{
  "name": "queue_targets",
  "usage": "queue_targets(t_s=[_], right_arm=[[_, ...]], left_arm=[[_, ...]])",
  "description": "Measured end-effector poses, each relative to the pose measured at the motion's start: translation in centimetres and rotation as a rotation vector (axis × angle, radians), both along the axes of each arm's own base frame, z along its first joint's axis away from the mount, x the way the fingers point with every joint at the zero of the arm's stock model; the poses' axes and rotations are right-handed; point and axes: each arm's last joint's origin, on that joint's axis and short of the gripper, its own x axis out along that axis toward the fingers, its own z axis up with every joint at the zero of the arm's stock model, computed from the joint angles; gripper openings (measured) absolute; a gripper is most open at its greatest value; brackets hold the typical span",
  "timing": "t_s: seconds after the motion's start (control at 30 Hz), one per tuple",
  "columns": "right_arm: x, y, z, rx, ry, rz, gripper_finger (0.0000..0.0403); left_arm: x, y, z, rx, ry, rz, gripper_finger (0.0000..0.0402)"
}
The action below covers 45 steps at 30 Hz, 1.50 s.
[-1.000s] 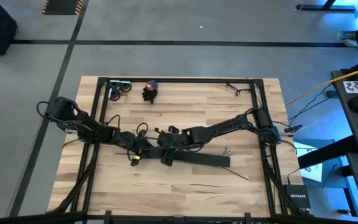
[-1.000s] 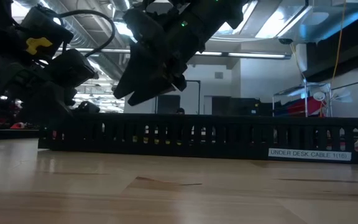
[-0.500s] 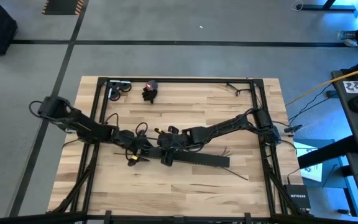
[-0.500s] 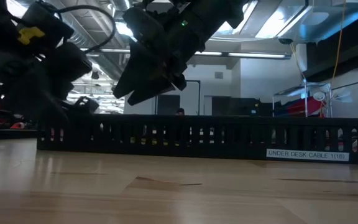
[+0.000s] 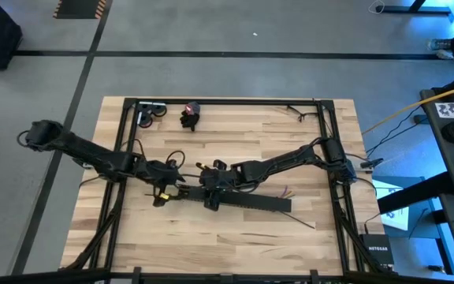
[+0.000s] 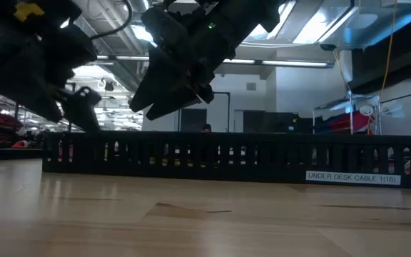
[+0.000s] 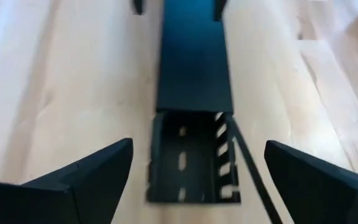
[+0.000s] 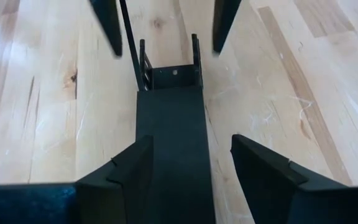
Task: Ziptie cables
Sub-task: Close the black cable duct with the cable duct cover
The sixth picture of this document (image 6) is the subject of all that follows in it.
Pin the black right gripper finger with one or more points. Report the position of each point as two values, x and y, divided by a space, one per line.
173 107
159 85

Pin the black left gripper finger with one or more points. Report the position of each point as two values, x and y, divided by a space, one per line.
80 110
30 94

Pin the black raceway cover strip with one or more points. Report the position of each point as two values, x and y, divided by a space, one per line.
227 136

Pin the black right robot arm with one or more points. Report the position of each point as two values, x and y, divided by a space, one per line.
248 18

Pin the person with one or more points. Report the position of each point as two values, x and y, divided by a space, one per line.
206 128

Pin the black cabinet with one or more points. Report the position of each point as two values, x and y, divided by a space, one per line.
280 123

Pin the white multi-head floor lamp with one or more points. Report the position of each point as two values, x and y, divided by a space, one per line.
366 110

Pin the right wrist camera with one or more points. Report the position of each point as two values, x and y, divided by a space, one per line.
162 25

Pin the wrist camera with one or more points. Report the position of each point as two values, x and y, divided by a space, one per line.
71 50
162 25

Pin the black gantry frame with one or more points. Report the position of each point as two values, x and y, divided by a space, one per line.
228 114

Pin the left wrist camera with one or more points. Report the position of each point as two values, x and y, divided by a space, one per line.
71 50

